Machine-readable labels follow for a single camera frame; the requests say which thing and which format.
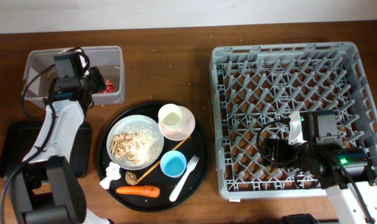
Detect red snack wrapper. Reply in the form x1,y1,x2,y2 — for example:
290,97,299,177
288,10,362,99
98,79,116,94

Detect grey plate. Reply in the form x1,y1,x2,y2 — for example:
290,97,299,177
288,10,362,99
106,115,164,170

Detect white tissue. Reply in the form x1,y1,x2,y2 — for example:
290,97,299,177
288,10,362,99
100,162,121,189

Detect pink saucer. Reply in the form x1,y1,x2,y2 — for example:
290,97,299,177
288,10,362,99
158,106,195,141

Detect blue bowl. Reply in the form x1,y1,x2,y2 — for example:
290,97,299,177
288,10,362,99
160,151,187,178

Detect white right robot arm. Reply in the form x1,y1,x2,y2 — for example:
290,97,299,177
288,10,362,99
256,138,377,223

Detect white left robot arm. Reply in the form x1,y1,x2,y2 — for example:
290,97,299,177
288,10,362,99
1,67,111,223

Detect clear plastic waste bin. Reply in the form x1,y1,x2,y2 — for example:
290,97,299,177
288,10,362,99
22,46,125,108

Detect grey dishwasher rack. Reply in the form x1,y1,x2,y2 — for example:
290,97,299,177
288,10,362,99
210,42,377,200

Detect peanut shell scraps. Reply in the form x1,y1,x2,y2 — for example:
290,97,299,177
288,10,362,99
111,133,141,164

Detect white plastic fork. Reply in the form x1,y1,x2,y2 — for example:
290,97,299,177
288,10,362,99
169,156,199,202

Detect pile of white rice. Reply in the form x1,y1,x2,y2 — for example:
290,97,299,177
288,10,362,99
133,129,160,166

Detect cream cup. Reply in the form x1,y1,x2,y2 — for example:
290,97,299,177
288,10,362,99
158,104,183,131

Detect wooden chopstick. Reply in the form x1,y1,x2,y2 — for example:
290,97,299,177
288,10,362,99
136,136,192,183

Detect round black serving tray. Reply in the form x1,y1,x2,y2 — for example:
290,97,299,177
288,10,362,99
96,101,210,212

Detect black rectangular tray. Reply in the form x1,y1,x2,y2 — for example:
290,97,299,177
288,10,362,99
0,121,92,178

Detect walnut shell piece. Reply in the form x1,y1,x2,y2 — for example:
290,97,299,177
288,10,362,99
125,171,138,185

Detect orange carrot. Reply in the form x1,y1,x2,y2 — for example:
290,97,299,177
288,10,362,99
116,185,161,198

